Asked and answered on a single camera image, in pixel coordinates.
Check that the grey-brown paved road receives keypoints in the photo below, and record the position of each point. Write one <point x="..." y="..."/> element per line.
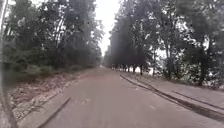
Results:
<point x="110" y="100"/>

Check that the row of tall dark trees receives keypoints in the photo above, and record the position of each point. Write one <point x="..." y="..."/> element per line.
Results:
<point x="160" y="36"/>

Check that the leaf-strewn dirt verge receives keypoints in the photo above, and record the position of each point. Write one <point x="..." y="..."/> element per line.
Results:
<point x="36" y="90"/>

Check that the paved side strip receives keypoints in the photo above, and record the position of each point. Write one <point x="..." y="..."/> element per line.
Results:
<point x="186" y="91"/>

